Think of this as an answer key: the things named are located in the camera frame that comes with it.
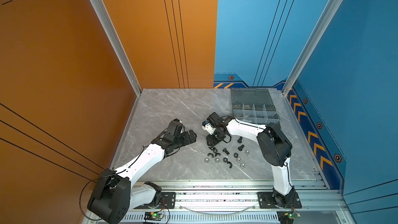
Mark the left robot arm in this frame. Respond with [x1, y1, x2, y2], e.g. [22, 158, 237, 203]
[87, 119, 197, 224]

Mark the circuit board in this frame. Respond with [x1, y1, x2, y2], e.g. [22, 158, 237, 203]
[143, 212, 165, 224]
[277, 212, 301, 224]

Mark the black hex bolt middle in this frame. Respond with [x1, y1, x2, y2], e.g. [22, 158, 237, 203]
[222, 148, 230, 155]

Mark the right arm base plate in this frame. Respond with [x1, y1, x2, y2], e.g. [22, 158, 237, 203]
[257, 190, 302, 209]

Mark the front aluminium rail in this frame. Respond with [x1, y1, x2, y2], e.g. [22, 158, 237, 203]
[81, 179, 355, 224]

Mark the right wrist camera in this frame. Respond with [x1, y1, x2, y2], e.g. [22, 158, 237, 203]
[202, 120, 215, 135]

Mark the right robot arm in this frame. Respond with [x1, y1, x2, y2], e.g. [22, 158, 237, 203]
[202, 113, 296, 208]

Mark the right aluminium frame post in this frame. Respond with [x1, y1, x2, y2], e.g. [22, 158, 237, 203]
[282, 0, 343, 97]

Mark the left circuit board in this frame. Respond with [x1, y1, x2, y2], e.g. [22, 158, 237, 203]
[143, 212, 165, 224]

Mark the clear plastic organizer box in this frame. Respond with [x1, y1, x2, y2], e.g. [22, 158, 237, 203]
[231, 88, 280, 127]

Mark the right circuit board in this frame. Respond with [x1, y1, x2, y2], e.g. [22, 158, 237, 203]
[277, 212, 301, 224]

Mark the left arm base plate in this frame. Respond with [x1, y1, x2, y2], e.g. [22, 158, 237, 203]
[135, 192, 176, 209]

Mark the left aluminium frame post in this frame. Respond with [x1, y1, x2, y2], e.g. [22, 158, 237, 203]
[89, 0, 142, 97]

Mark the black wing nut front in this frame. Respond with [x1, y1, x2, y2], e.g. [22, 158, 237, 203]
[223, 157, 233, 169]

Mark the aluminium frame post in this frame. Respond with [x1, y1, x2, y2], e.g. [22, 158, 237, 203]
[282, 0, 343, 97]
[89, 0, 142, 97]

